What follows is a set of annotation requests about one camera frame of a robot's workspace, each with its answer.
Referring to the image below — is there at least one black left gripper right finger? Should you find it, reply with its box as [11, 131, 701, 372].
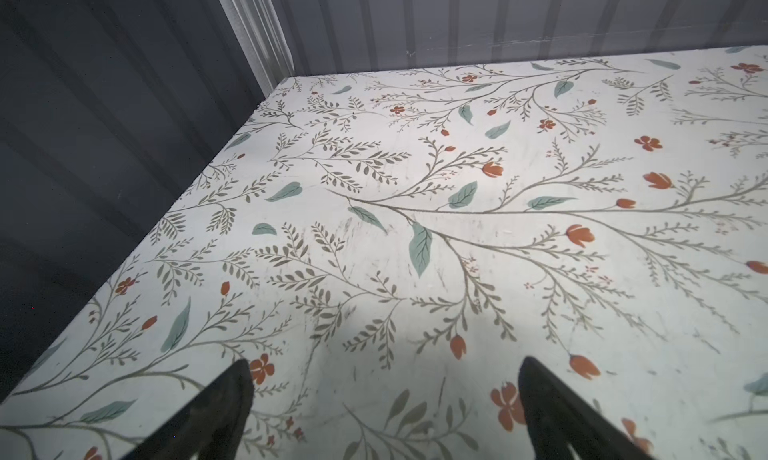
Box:
[518, 356, 649, 460]

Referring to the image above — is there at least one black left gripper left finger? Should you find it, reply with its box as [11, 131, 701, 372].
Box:
[125, 359, 254, 459]

